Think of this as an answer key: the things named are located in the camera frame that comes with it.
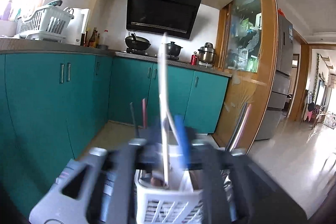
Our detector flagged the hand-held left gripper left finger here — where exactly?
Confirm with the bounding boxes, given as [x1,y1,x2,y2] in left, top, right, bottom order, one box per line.
[28,118,168,224]

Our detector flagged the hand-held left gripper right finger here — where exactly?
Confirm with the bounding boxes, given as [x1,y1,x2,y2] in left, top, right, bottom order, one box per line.
[172,114,307,224]

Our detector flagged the white chopstick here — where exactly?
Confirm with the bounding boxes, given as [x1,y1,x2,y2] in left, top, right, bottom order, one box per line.
[158,32,172,186]
[230,103,249,151]

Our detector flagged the black chopstick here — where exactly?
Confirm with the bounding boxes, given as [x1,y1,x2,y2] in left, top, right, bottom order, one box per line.
[226,102,247,151]

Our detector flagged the pale pink chopstick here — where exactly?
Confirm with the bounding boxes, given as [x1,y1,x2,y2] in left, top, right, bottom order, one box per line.
[232,104,252,152]

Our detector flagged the white plastic utensil holder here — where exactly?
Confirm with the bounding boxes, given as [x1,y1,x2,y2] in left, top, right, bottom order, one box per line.
[134,144,210,224]

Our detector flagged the black gas stove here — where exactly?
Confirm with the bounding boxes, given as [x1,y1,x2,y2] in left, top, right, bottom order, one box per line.
[115,48,189,63]

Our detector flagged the stainless steel pot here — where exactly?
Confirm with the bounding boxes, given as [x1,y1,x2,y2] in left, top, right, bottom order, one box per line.
[197,42,217,63]

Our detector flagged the black cooking pot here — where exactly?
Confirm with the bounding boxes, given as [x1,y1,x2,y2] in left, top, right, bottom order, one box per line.
[166,41,183,58]

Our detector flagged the black wok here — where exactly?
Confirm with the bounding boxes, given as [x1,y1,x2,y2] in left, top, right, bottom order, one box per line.
[124,32,152,52]

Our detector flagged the silver refrigerator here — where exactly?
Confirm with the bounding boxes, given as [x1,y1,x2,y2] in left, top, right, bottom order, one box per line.
[255,11,294,141]

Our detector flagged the wooden glass sliding door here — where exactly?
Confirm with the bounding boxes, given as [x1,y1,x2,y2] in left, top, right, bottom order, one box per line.
[211,0,279,156]

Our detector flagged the black range hood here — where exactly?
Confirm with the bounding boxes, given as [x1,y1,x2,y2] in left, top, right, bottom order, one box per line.
[126,0,202,40]

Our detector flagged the teal lower cabinets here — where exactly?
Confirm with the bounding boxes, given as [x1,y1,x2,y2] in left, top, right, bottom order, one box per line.
[0,52,229,214]

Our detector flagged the wooden chair with clothes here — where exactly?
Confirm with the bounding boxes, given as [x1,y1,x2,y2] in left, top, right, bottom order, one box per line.
[304,102,326,130]

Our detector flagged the white electric kettle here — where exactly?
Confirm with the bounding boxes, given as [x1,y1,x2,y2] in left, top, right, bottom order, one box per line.
[63,7,90,46]

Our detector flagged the television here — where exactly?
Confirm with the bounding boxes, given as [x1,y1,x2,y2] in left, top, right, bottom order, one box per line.
[314,76,327,106]

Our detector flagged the green leaf garland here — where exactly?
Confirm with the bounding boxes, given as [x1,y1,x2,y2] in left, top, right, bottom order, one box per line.
[316,53,323,77]

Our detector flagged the grey kitchen countertop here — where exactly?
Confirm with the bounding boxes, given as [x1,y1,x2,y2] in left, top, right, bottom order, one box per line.
[0,38,233,77]

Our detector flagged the white dish rack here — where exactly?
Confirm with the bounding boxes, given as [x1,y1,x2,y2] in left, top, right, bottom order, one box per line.
[16,0,75,39]

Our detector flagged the purple bottle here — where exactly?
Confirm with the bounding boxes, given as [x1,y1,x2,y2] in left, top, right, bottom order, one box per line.
[1,0,14,21]

